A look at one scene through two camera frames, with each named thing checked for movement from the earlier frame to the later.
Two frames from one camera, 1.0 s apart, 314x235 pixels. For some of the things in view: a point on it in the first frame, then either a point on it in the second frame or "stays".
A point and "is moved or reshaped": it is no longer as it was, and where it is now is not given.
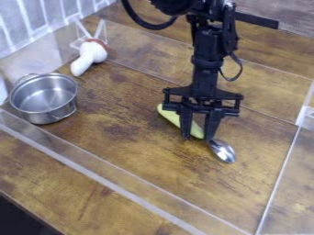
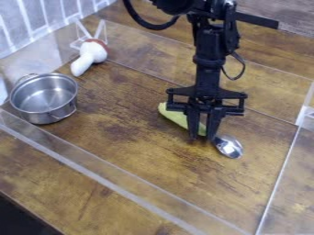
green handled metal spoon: (221, 149) is moved or reshaped
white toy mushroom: (94, 51) stays
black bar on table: (258, 19) stays
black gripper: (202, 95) stays
